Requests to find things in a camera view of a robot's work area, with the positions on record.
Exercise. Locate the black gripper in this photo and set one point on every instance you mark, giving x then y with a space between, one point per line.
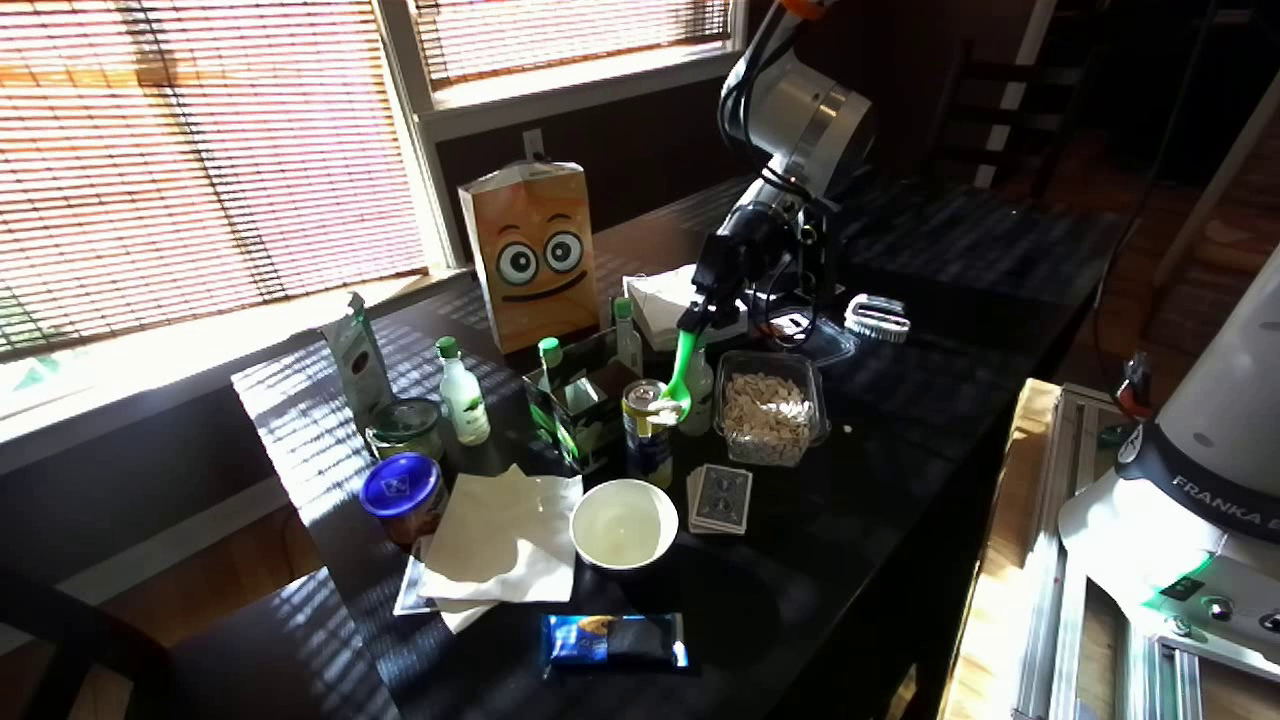
752 261

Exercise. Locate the green plastic spoon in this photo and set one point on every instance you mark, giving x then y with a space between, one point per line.
683 382

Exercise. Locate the white round bowl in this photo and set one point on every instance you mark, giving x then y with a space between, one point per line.
620 523

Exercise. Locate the white napkin stack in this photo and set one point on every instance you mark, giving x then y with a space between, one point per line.
663 302

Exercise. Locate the clear bottle green cap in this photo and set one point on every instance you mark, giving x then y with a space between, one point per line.
626 342

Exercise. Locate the clear bag of snacks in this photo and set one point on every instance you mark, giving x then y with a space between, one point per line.
766 406

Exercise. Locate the clear container with seeds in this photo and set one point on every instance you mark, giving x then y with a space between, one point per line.
766 406

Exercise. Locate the playing card deck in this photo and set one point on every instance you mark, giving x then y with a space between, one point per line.
720 500

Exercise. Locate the brown paper bag with face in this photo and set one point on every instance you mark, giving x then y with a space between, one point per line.
532 252

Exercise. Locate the white bottle green cap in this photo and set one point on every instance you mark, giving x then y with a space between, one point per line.
467 400

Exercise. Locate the white paper sheets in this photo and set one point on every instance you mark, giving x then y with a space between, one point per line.
502 540

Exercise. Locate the narrow window blind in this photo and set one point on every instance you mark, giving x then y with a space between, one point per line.
572 32

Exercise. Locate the small glass jar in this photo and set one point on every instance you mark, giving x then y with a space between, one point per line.
407 426

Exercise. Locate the blue snack packet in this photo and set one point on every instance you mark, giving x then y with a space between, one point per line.
617 643

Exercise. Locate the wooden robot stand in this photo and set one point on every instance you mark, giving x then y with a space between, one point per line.
992 560

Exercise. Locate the wide window blind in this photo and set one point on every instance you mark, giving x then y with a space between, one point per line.
202 161

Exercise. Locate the black wooden chair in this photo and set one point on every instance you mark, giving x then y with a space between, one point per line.
83 643

